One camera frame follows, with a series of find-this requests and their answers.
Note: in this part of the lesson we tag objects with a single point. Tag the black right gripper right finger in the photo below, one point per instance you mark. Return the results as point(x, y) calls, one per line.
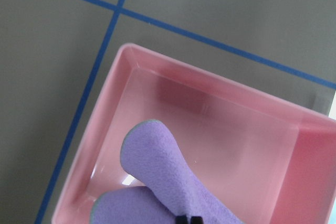
point(196, 220)

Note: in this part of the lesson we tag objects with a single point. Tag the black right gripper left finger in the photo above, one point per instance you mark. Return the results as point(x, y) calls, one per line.
point(181, 219)

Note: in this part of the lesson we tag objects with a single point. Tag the purple microfiber cloth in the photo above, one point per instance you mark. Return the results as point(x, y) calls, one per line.
point(150, 154)

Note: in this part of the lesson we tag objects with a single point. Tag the pink plastic bin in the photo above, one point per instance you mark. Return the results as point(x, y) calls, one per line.
point(266, 159)

